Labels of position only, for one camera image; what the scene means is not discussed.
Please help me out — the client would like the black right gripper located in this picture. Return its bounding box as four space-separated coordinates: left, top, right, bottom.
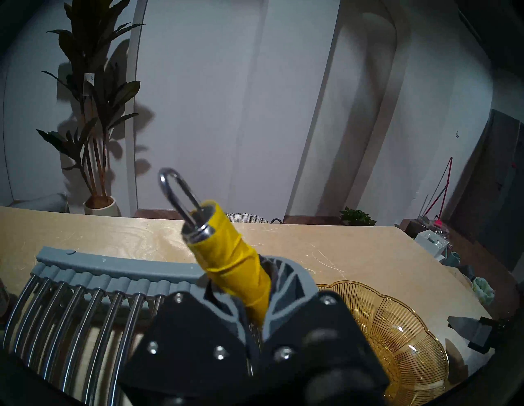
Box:
447 316 508 354

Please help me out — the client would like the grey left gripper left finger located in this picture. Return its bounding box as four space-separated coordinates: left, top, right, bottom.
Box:
119 282 257 393

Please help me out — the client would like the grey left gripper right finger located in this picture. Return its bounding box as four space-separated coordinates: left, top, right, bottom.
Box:
262 256 388 395

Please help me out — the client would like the amber glass plate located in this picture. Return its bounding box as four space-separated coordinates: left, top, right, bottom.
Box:
317 280 449 406

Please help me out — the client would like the yellow-handled table knife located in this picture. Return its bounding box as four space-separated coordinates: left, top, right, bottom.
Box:
158 168 273 328

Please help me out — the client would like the green mesh bag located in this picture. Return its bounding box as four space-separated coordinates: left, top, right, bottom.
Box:
472 277 495 305

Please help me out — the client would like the white open box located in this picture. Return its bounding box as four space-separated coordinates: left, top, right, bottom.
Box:
414 229 449 258

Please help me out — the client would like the grey dish rack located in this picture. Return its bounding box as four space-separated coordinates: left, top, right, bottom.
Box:
0 246 209 406

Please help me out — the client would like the small bushy potted plant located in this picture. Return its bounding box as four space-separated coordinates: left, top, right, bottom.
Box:
340 207 376 226

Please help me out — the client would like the white wicker basket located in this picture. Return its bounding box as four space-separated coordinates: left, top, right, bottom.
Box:
225 212 269 224

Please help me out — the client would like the dark grey door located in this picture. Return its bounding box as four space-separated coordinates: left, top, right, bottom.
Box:
450 108 524 283

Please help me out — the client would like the tall potted leafy plant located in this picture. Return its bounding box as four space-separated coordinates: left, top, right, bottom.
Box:
36 0 145 216

